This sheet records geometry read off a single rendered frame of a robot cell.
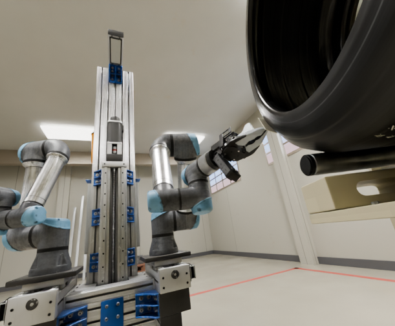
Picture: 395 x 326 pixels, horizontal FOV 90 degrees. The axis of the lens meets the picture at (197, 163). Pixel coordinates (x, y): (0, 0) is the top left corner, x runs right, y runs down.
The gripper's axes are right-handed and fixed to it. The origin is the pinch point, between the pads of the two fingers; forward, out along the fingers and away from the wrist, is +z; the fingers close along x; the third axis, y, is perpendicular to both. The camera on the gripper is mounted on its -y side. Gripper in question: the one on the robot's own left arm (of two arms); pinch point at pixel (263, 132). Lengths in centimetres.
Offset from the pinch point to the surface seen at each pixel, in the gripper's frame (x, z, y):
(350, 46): -16.9, 22.4, -14.8
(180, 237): 371, -605, 187
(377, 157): 9.1, 17.6, -14.3
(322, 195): 1.0, 8.4, -22.3
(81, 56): -102, -221, 275
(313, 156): -0.5, 9.6, -14.7
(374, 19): -18.6, 24.9, -15.7
